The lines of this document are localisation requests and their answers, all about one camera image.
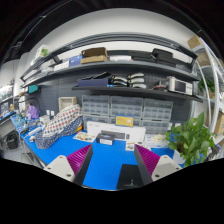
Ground small black box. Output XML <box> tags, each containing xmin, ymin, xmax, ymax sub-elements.
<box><xmin>96</xmin><ymin>133</ymin><xmax>114</xmax><ymax>145</ymax></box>

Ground white metal rack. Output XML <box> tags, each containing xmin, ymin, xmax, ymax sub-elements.
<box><xmin>188</xmin><ymin>35</ymin><xmax>224</xmax><ymax>144</ymax></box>

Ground colourful booklet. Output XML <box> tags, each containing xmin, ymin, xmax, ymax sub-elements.
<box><xmin>74</xmin><ymin>131</ymin><xmax>95</xmax><ymax>143</ymax></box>

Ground black mouse pad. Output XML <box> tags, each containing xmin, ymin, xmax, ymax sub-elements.
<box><xmin>117</xmin><ymin>164</ymin><xmax>143</xmax><ymax>190</ymax></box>

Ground white electronic instrument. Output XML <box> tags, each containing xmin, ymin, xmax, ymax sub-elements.
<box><xmin>168</xmin><ymin>77</ymin><xmax>193</xmax><ymax>95</ymax></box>

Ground long white keyboard box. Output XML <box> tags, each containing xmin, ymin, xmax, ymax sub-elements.
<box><xmin>87</xmin><ymin>121</ymin><xmax>146</xmax><ymax>142</ymax></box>

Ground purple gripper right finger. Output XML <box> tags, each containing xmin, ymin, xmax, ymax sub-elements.
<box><xmin>133</xmin><ymin>143</ymin><xmax>183</xmax><ymax>186</ymax></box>

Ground white green box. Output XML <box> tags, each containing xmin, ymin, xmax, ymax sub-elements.
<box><xmin>35</xmin><ymin>44</ymin><xmax>49</xmax><ymax>60</ymax></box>

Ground blue work mat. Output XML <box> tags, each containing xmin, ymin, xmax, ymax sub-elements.
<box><xmin>10</xmin><ymin>114</ymin><xmax>176</xmax><ymax>191</ymax></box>

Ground grey wall shelf unit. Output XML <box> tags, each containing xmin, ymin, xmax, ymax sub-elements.
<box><xmin>19</xmin><ymin>31</ymin><xmax>204</xmax><ymax>103</ymax></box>

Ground patterned fabric bag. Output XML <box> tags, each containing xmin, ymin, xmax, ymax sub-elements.
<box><xmin>35</xmin><ymin>104</ymin><xmax>83</xmax><ymax>149</ymax></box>

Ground blue box on shelf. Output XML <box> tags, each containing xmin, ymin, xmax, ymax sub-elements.
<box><xmin>69</xmin><ymin>55</ymin><xmax>82</xmax><ymax>67</ymax></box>

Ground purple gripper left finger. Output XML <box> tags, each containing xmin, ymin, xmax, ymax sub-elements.
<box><xmin>43</xmin><ymin>143</ymin><xmax>94</xmax><ymax>187</ymax></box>

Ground white framed box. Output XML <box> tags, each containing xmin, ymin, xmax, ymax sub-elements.
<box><xmin>58</xmin><ymin>97</ymin><xmax>77</xmax><ymax>111</ymax></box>

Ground dark blue flat case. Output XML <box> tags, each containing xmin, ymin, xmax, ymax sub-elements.
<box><xmin>78</xmin><ymin>72</ymin><xmax>112</xmax><ymax>87</ymax></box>

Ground open cardboard box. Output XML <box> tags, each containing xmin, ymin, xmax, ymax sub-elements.
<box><xmin>81</xmin><ymin>47</ymin><xmax>108</xmax><ymax>64</ymax></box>

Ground yellow blue box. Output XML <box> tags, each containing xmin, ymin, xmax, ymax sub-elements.
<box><xmin>115</xmin><ymin>115</ymin><xmax>134</xmax><ymax>127</ymax></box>

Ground green potted plant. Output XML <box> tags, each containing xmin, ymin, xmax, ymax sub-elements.
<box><xmin>165</xmin><ymin>112</ymin><xmax>214</xmax><ymax>167</ymax></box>

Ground grey drawer organizer cabinets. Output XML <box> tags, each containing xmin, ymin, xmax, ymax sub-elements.
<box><xmin>82</xmin><ymin>95</ymin><xmax>173</xmax><ymax>134</ymax></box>

